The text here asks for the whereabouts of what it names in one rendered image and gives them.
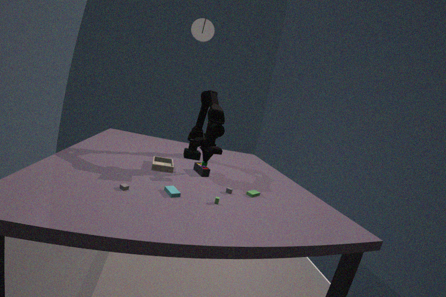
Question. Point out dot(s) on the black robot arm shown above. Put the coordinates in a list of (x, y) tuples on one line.
[(215, 120)]

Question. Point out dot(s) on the beige shallow tray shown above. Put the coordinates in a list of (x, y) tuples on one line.
[(162, 164)]

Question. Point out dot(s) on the light teal flat rectangular block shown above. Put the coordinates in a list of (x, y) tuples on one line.
[(172, 191)]

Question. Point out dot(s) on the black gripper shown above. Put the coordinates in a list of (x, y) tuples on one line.
[(209, 151)]

